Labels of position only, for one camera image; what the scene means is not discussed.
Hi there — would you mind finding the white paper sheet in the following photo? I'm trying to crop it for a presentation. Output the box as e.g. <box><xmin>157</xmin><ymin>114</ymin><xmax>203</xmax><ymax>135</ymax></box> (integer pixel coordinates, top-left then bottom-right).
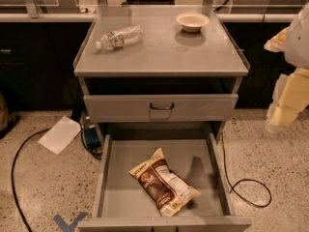
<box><xmin>39</xmin><ymin>116</ymin><xmax>80</xmax><ymax>155</ymax></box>

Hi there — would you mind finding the beige paper bowl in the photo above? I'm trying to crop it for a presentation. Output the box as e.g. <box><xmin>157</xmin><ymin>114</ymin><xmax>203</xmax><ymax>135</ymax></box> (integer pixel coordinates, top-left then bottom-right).
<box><xmin>176</xmin><ymin>13</ymin><xmax>210</xmax><ymax>33</ymax></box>

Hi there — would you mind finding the blue tape floor mark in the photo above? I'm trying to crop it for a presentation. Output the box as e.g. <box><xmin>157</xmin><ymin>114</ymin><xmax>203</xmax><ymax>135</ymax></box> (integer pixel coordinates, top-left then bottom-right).
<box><xmin>52</xmin><ymin>212</ymin><xmax>89</xmax><ymax>232</ymax></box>

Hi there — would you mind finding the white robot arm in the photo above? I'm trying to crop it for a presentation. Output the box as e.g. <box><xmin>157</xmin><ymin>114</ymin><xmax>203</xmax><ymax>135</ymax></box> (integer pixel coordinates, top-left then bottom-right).
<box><xmin>265</xmin><ymin>4</ymin><xmax>309</xmax><ymax>133</ymax></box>

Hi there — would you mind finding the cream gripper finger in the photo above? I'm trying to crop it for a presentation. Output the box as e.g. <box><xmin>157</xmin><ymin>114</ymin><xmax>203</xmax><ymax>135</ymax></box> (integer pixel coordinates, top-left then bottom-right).
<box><xmin>266</xmin><ymin>74</ymin><xmax>288</xmax><ymax>133</ymax></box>
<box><xmin>270</xmin><ymin>69</ymin><xmax>309</xmax><ymax>128</ymax></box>

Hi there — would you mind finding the black floor cable left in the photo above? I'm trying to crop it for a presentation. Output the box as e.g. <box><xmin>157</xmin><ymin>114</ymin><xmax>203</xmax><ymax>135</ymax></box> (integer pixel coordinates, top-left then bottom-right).
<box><xmin>11</xmin><ymin>128</ymin><xmax>52</xmax><ymax>232</ymax></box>

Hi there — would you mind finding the brown chip bag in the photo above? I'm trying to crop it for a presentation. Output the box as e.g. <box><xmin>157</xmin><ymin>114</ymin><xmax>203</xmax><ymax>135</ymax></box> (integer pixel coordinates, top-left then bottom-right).
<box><xmin>129</xmin><ymin>148</ymin><xmax>200</xmax><ymax>217</ymax></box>

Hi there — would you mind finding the black floor cable right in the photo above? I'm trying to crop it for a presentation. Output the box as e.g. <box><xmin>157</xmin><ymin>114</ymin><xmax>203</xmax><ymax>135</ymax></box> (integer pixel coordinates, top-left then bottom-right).
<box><xmin>221</xmin><ymin>131</ymin><xmax>273</xmax><ymax>209</ymax></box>

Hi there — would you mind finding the blue power box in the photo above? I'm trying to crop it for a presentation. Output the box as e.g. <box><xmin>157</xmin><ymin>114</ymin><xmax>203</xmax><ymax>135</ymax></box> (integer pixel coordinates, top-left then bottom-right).
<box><xmin>84</xmin><ymin>128</ymin><xmax>100</xmax><ymax>149</ymax></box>

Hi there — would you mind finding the black floor cable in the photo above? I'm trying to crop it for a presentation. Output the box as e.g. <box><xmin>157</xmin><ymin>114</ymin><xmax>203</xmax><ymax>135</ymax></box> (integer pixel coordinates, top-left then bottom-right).
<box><xmin>221</xmin><ymin>131</ymin><xmax>273</xmax><ymax>209</ymax></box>
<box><xmin>11</xmin><ymin>128</ymin><xmax>52</xmax><ymax>232</ymax></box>

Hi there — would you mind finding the clear plastic water bottle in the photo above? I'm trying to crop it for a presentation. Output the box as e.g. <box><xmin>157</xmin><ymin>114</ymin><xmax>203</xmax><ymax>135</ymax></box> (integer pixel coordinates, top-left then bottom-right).
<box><xmin>95</xmin><ymin>24</ymin><xmax>143</xmax><ymax>51</ymax></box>

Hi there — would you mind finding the closed grey top drawer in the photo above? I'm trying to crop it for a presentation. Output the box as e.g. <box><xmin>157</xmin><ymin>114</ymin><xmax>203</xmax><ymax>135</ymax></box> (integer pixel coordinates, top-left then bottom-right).
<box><xmin>84</xmin><ymin>94</ymin><xmax>238</xmax><ymax>123</ymax></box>

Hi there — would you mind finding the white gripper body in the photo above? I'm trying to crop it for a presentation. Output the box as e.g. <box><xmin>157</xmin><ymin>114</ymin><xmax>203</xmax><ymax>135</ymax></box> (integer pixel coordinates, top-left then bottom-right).
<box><xmin>264</xmin><ymin>27</ymin><xmax>289</xmax><ymax>52</ymax></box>

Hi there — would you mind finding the grey drawer cabinet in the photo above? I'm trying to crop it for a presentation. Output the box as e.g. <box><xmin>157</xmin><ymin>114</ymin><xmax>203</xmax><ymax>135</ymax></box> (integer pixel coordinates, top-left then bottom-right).
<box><xmin>74</xmin><ymin>5</ymin><xmax>249</xmax><ymax>136</ymax></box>

